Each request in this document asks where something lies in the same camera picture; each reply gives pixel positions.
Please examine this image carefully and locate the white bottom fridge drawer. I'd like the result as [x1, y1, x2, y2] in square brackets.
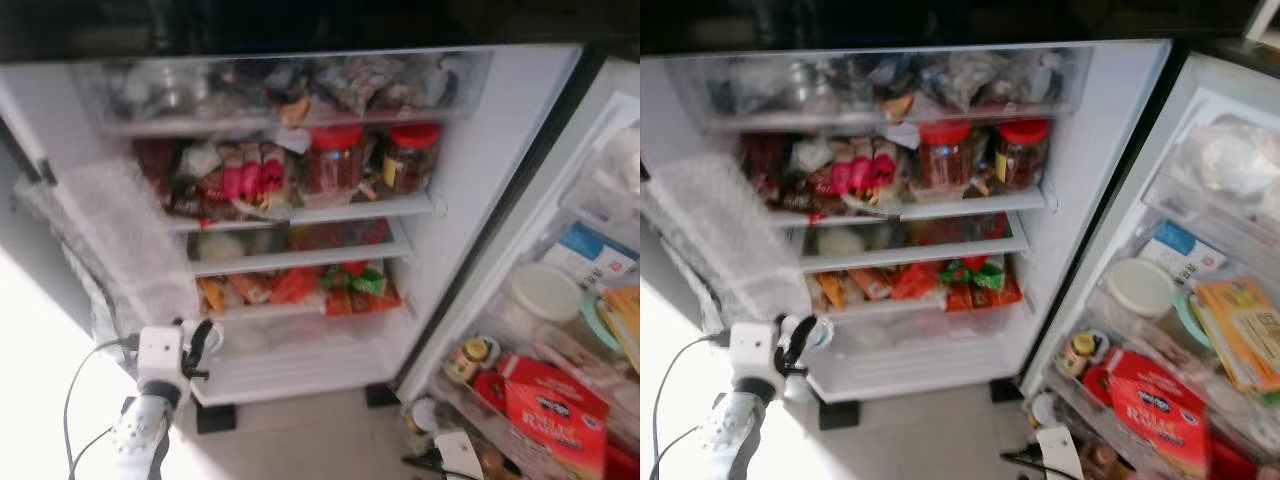
[188, 304, 428, 407]
[803, 299, 1038, 404]

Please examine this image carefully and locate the white fridge shelf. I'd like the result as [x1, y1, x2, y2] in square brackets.
[164, 192, 437, 235]
[799, 214, 1032, 274]
[188, 220, 414, 278]
[769, 188, 1048, 225]

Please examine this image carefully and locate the clear fridge drawer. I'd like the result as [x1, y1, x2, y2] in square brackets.
[664, 44, 1095, 133]
[74, 49, 493, 138]

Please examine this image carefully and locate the white fridge door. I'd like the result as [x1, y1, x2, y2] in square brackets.
[394, 55, 641, 480]
[1018, 48, 1280, 480]

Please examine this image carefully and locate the white fridge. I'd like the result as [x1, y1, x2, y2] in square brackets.
[0, 40, 607, 413]
[640, 38, 1179, 407]

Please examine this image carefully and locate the pale round food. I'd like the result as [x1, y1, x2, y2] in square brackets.
[196, 231, 247, 264]
[817, 227, 867, 258]

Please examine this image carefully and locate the clear bubble wrap sheet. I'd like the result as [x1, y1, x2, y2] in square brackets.
[645, 151, 814, 323]

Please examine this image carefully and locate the red green snack packet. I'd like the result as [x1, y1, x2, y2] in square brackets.
[938, 256, 1006, 293]
[318, 261, 388, 299]

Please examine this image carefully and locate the pink wrapped food pack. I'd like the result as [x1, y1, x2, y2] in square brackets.
[219, 141, 288, 203]
[829, 139, 899, 199]

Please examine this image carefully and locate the red flat packet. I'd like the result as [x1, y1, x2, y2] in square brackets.
[289, 219, 392, 252]
[909, 214, 1007, 247]

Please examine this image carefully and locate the yellow orange packet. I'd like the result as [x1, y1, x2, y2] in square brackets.
[1193, 276, 1280, 398]
[599, 284, 641, 373]

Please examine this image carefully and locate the teal rimmed container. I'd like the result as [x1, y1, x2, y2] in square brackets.
[1171, 291, 1212, 350]
[579, 294, 622, 353]

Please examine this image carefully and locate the red lidded brown jar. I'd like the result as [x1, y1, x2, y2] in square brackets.
[304, 123, 367, 197]
[917, 119, 974, 192]

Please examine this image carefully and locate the blue and white carton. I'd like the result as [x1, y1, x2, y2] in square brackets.
[1139, 219, 1230, 288]
[544, 221, 640, 293]

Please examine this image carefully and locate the red cardboard box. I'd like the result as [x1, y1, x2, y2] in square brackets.
[499, 351, 612, 480]
[1102, 347, 1212, 480]

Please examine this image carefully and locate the white lidded round container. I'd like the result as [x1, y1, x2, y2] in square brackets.
[1104, 257, 1180, 320]
[507, 262, 585, 325]

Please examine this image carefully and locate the small yellow lidded jar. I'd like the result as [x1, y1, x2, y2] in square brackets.
[444, 334, 502, 387]
[1054, 329, 1107, 380]

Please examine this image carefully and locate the red lidded jar yellow label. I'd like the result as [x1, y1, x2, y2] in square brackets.
[382, 122, 442, 195]
[994, 117, 1052, 192]

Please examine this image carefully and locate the red plastic container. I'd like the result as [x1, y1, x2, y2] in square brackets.
[472, 369, 509, 414]
[1078, 364, 1113, 409]

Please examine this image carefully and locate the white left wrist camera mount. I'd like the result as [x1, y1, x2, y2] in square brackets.
[727, 319, 784, 387]
[137, 324, 187, 390]

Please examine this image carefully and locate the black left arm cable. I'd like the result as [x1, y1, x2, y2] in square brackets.
[651, 334, 732, 480]
[64, 337, 142, 480]

